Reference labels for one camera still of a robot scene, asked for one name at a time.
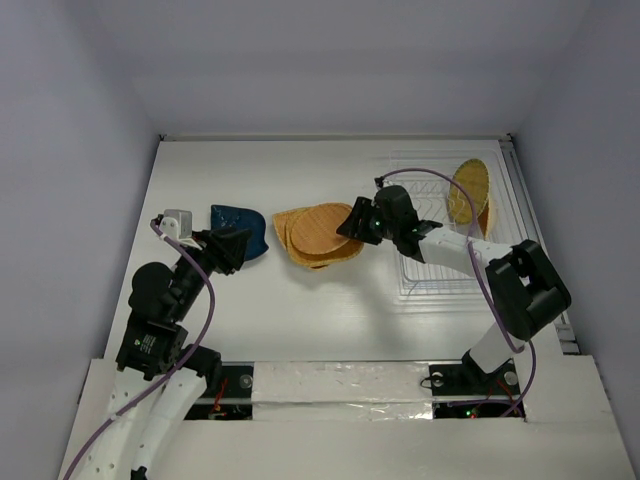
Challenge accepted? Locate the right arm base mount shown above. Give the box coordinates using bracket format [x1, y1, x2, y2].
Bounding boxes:
[419, 361, 525, 420]

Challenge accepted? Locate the round orange woven plate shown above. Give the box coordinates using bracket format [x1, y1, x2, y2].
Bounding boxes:
[288, 203, 352, 255]

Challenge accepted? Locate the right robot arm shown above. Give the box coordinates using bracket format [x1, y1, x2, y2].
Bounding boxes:
[336, 185, 572, 395]

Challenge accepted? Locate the yellow round woven plate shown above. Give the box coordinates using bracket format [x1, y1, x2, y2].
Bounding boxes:
[447, 158, 491, 236]

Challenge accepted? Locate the white foam front board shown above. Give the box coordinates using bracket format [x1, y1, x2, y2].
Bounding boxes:
[75, 356, 634, 479]

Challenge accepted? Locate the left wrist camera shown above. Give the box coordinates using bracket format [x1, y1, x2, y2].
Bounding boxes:
[151, 209, 193, 241]

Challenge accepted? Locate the dark blue plate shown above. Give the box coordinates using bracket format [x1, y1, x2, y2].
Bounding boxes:
[210, 204, 269, 261]

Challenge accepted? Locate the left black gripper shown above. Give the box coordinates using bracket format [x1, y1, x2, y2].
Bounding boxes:
[172, 224, 251, 318]

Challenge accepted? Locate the white wire dish rack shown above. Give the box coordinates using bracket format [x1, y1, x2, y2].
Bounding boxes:
[388, 150, 528, 295]

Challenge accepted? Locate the small orange woven plate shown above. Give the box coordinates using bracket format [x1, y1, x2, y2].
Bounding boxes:
[478, 196, 497, 240]

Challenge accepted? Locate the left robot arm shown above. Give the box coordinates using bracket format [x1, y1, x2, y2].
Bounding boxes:
[63, 217, 251, 479]

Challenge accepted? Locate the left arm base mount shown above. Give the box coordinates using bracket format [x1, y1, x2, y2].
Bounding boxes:
[185, 363, 254, 421]

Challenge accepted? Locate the triangular woven orange plate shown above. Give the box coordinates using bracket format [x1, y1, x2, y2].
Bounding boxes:
[272, 207, 330, 270]

